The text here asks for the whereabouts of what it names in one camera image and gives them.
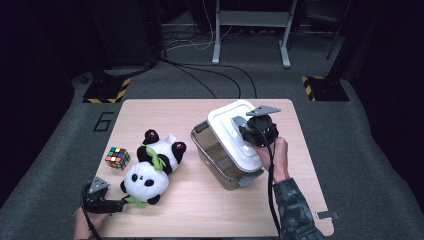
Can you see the panda plush toy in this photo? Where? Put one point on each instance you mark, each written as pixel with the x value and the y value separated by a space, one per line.
pixel 148 180

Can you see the dark curtain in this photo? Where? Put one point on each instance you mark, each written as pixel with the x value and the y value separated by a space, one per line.
pixel 30 100
pixel 393 83

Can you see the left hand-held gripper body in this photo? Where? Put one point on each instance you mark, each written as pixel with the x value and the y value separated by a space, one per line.
pixel 95 200

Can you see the person's left hand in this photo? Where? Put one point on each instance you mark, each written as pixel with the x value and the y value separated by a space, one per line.
pixel 87 225

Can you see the grey tape strip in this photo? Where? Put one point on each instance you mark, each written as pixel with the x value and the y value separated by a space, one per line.
pixel 75 213
pixel 328 215

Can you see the person's right hand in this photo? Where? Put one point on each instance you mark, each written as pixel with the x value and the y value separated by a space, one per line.
pixel 280 160

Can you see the black yellow striped stand base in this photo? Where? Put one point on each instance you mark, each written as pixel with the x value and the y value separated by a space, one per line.
pixel 328 90
pixel 106 90

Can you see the colourful puzzle cube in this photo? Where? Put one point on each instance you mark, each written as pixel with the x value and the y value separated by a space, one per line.
pixel 117 158

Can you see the black stand pole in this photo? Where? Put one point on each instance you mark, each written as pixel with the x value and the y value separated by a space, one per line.
pixel 345 40

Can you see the clear grey storage box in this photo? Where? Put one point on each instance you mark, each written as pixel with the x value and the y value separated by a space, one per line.
pixel 213 156

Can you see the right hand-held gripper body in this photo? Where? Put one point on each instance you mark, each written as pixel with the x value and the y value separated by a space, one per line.
pixel 263 130

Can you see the white metal desk frame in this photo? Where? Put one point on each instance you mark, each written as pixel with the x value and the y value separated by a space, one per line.
pixel 253 18

